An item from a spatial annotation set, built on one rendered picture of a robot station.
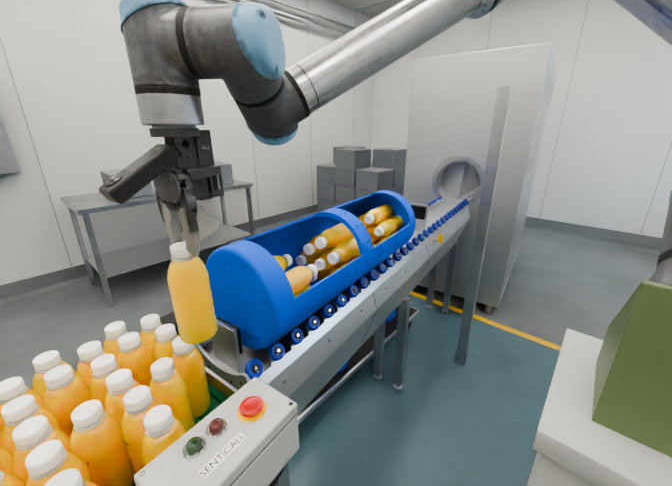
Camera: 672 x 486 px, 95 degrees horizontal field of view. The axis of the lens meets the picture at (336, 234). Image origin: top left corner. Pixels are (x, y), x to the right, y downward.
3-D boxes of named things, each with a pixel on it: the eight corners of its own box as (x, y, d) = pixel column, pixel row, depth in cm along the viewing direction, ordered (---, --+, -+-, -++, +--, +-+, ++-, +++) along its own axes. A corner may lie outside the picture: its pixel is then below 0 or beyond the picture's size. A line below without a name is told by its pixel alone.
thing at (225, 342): (246, 367, 79) (241, 326, 75) (239, 373, 78) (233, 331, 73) (222, 352, 85) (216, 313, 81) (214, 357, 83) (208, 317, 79)
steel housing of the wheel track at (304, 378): (466, 242, 248) (473, 201, 237) (267, 485, 81) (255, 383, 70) (431, 235, 264) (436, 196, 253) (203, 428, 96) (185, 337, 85)
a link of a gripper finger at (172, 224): (205, 244, 60) (203, 199, 56) (175, 253, 55) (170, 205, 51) (195, 238, 61) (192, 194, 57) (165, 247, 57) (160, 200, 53)
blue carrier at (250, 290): (411, 255, 145) (420, 196, 134) (277, 370, 77) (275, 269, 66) (359, 239, 159) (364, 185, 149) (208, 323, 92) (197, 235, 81)
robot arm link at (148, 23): (167, -17, 38) (94, -13, 40) (184, 92, 43) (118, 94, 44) (206, 9, 47) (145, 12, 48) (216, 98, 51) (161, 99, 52)
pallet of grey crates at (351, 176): (404, 224, 500) (409, 148, 460) (375, 237, 443) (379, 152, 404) (347, 211, 575) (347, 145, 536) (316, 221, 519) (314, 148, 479)
